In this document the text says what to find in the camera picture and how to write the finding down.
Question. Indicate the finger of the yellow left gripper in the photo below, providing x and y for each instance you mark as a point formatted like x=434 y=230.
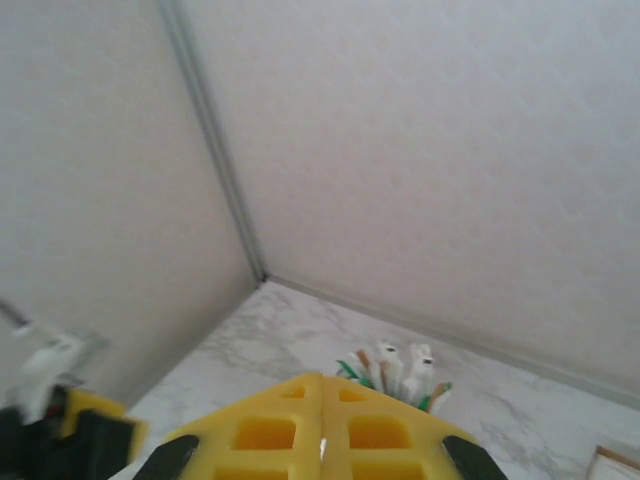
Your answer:
x=95 y=407

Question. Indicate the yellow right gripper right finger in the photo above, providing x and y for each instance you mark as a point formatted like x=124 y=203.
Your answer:
x=390 y=440

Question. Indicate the box of white napkins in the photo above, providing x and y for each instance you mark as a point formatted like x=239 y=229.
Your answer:
x=600 y=450

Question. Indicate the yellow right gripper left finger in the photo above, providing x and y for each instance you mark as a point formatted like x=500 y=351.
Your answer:
x=260 y=435

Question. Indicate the cartoon animal print paper bag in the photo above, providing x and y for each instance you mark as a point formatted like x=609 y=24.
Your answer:
x=47 y=365

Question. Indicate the green paper sachets bunch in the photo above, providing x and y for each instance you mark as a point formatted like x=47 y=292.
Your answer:
x=350 y=372

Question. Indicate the rear table edge strip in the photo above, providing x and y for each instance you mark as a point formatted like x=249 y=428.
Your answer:
x=500 y=356

